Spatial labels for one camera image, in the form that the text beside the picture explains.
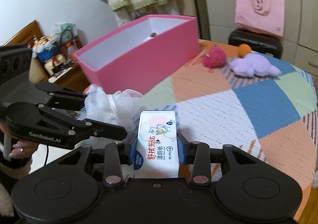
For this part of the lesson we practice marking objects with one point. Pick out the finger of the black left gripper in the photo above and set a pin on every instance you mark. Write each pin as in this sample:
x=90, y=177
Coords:
x=61, y=97
x=60, y=124

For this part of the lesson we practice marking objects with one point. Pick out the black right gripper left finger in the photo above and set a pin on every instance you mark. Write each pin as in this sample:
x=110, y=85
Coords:
x=69, y=186

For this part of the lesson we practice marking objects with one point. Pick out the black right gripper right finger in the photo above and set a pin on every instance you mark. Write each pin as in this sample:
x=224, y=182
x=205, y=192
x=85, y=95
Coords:
x=243, y=188

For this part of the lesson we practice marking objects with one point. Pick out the white mesh bath pouf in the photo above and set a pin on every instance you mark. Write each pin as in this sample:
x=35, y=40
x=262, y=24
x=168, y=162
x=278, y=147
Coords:
x=122, y=108

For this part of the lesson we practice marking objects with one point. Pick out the blue wet wipes pack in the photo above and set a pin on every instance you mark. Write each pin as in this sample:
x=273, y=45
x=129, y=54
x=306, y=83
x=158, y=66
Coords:
x=156, y=153

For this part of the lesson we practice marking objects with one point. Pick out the pink strawberry plush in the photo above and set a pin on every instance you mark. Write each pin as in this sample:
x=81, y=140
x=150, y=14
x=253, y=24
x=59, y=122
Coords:
x=215, y=57

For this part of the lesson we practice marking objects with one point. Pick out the orange soft ball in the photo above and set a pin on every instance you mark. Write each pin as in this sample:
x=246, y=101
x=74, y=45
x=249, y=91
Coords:
x=243, y=50

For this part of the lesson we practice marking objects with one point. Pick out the left hand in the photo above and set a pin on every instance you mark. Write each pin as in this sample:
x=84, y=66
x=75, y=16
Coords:
x=23, y=149

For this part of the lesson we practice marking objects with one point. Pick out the patchwork knitted blanket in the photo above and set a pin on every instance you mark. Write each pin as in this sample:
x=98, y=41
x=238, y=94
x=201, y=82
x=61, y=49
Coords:
x=273, y=119

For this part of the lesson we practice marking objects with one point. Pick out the pink storage box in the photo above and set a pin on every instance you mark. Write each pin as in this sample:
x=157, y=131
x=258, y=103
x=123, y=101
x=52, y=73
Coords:
x=122, y=60

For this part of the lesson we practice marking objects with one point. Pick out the purple plush toy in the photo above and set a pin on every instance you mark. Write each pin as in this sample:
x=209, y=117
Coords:
x=253, y=64

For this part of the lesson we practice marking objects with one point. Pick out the black suitcase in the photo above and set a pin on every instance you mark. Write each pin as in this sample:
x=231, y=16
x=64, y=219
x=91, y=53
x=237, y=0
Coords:
x=262, y=43

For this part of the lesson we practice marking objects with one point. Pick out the pink paper tote bag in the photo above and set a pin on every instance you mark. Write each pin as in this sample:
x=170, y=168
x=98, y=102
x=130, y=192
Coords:
x=261, y=16

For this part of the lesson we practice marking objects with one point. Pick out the beige wardrobe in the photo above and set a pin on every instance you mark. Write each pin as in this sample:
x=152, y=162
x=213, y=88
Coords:
x=299, y=38

